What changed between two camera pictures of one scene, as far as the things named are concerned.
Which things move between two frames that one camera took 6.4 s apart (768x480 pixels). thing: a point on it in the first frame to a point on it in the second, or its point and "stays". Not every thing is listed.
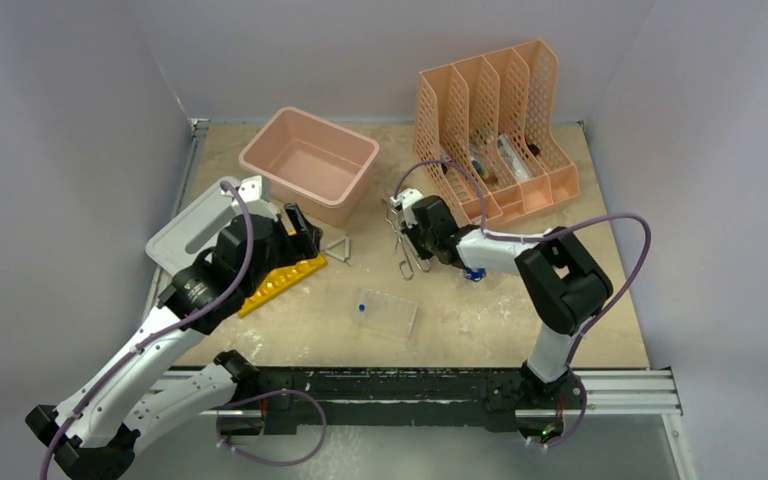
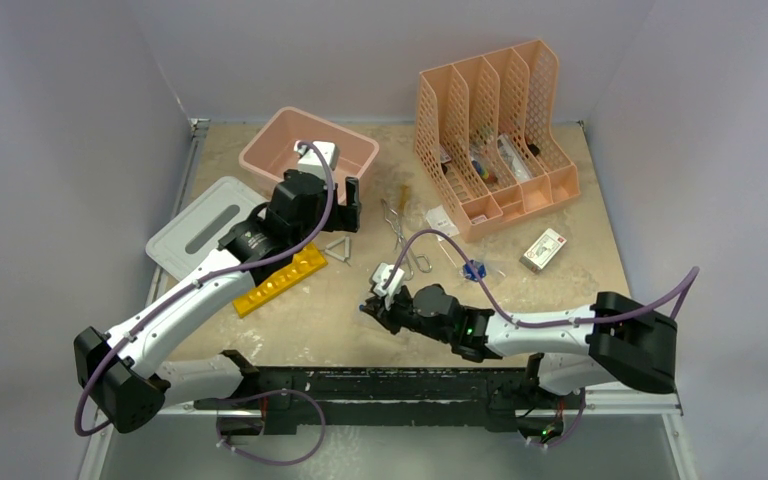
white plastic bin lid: x=194 y=226 stays
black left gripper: x=302 y=247 to x=343 y=217
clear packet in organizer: x=519 y=170 stays
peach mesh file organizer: x=497 y=116 stays
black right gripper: x=411 y=234 to x=376 y=307
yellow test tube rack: x=283 y=279 stays
